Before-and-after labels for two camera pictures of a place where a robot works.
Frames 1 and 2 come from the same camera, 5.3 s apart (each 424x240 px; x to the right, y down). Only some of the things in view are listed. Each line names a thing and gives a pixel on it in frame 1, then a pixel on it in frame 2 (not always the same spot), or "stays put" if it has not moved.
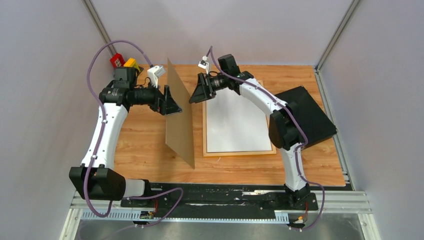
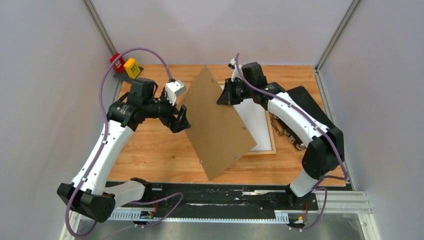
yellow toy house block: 131,62 stays put
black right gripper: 201,92 to 227,97
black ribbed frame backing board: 315,123 stays put
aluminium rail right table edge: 345,162 stays put
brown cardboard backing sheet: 179,125 to 219,135
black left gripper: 170,106 to 182,123
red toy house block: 117,60 stays put
